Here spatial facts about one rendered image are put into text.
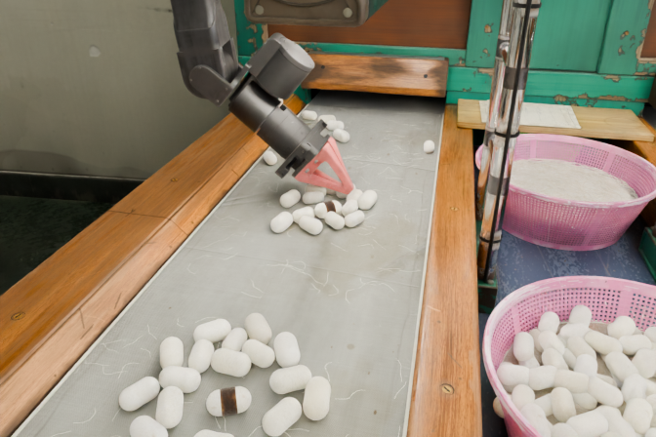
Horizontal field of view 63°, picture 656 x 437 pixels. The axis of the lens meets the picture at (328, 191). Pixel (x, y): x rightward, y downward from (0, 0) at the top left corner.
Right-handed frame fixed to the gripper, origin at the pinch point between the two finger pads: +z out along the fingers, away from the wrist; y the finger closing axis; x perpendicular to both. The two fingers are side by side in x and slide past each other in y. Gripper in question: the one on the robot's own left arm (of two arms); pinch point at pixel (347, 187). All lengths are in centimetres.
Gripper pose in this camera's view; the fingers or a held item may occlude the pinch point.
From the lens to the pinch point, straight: 76.3
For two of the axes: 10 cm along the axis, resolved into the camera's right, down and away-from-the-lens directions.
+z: 7.4, 6.6, 1.2
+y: 2.4, -4.3, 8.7
